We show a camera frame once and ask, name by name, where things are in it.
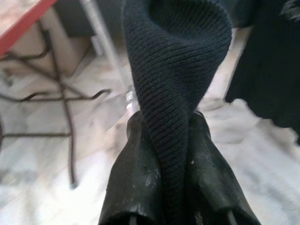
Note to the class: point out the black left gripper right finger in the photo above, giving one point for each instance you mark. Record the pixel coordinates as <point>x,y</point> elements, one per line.
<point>211,187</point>

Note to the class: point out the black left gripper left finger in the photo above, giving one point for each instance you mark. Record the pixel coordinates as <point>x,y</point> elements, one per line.
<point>133,182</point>

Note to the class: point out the dark navy knit garment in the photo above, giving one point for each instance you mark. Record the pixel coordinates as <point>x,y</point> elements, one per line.
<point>173,70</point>

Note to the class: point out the black shirt with green logo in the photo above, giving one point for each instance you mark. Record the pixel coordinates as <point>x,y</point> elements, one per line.
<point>269,70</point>

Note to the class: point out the silver metal clothes rack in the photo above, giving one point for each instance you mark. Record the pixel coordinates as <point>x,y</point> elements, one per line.
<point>102,39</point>

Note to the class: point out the black tv cabinet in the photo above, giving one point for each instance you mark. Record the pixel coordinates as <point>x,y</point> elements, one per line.
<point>75,18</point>

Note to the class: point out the marble-top folding table red edge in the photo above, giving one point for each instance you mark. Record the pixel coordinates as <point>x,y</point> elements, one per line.
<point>23,24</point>

